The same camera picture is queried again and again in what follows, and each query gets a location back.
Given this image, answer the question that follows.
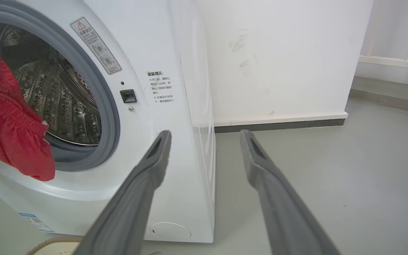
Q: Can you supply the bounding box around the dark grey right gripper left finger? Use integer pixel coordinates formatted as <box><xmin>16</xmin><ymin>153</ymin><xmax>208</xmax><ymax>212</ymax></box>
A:
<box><xmin>73</xmin><ymin>130</ymin><xmax>172</xmax><ymax>255</ymax></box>

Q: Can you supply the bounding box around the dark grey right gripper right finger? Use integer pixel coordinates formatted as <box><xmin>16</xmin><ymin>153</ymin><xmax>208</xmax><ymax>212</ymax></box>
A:
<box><xmin>240</xmin><ymin>130</ymin><xmax>341</xmax><ymax>255</ymax></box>

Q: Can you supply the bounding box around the woven basket rim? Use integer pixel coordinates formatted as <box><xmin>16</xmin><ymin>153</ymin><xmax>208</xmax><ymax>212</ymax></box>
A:
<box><xmin>26</xmin><ymin>236</ymin><xmax>85</xmax><ymax>255</ymax></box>

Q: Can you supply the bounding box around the white front-load washing machine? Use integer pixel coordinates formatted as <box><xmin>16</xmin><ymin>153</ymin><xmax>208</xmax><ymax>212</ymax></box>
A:
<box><xmin>0</xmin><ymin>0</ymin><xmax>216</xmax><ymax>244</ymax></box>

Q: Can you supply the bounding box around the red cloth garment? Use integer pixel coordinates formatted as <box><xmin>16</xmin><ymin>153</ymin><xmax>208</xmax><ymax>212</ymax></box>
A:
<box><xmin>0</xmin><ymin>42</ymin><xmax>56</xmax><ymax>182</ymax></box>

